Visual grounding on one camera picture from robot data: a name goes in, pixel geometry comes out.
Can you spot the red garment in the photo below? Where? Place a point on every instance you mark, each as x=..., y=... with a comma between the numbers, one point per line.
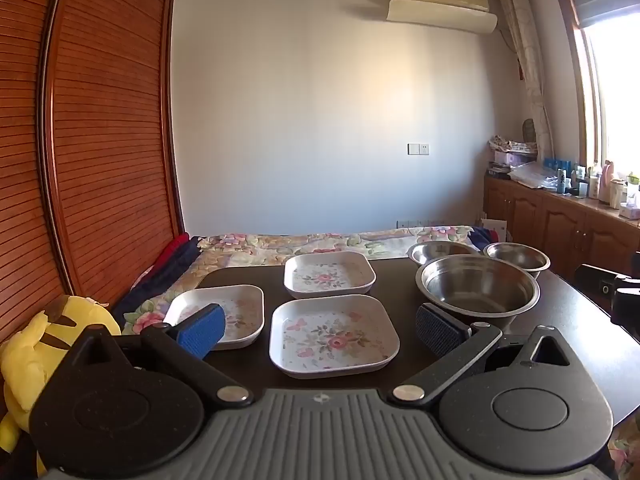
x=170, y=255

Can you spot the white plastic bottle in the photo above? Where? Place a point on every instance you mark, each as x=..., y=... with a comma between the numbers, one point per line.
x=595, y=182

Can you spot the yellow plush toy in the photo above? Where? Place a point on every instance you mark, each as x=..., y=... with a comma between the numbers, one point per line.
x=30, y=355

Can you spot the red blue striped cloth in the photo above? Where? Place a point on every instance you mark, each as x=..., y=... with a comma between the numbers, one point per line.
x=482, y=239

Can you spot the large floral square plate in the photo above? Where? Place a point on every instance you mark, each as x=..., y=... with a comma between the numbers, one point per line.
x=335, y=335

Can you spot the medium steel bowl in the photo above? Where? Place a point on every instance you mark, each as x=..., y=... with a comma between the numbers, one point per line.
x=435, y=250

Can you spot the small floral square plate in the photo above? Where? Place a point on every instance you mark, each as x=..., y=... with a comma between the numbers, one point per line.
x=242, y=310
x=327, y=275

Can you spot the small steel bowl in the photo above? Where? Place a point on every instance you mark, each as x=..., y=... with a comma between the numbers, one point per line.
x=517, y=255

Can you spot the clear plastic bags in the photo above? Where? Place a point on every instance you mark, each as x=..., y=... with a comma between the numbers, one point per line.
x=532, y=175

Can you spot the pink bottle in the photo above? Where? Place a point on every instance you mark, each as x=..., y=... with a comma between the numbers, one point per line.
x=608, y=180

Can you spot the white air conditioner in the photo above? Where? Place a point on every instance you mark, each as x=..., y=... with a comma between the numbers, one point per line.
x=440, y=7

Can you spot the large steel bowl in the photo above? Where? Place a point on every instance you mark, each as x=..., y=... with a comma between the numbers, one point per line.
x=475, y=285

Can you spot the white cardboard box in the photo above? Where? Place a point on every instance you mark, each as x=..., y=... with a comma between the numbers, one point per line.
x=495, y=227

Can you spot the patterned beige curtain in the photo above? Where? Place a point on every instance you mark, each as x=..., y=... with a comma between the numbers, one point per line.
x=530, y=60

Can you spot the wooden slatted wardrobe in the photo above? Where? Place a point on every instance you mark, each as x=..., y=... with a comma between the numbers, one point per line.
x=100, y=135

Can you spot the dark woven fan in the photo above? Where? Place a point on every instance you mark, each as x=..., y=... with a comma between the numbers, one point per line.
x=529, y=130

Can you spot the pink box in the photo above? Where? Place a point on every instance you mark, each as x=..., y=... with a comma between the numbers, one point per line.
x=510, y=158

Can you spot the white wall switch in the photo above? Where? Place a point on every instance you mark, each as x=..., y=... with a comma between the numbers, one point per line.
x=418, y=149

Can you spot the row of blue bottles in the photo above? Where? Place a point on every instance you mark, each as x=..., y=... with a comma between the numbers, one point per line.
x=557, y=164

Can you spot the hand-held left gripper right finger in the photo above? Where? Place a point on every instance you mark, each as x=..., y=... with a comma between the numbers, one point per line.
x=437, y=329

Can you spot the floral cloth bundle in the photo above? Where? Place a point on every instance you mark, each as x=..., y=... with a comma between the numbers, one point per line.
x=510, y=144

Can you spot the floral bedspread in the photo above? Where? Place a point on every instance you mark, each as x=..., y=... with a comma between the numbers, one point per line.
x=260, y=250

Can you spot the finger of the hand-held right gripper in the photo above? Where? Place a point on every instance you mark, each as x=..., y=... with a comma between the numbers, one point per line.
x=627, y=307
x=597, y=285

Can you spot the wooden low cabinet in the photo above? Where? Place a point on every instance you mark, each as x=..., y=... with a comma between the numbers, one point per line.
x=550, y=225

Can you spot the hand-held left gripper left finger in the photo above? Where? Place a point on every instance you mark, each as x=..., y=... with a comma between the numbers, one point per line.
x=202, y=332

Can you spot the white jar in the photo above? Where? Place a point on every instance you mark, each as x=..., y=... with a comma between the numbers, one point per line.
x=617, y=194

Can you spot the navy garment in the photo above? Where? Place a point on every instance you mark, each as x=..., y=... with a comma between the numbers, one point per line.
x=160, y=290

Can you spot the tissue box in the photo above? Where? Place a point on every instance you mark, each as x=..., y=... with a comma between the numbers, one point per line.
x=631, y=211

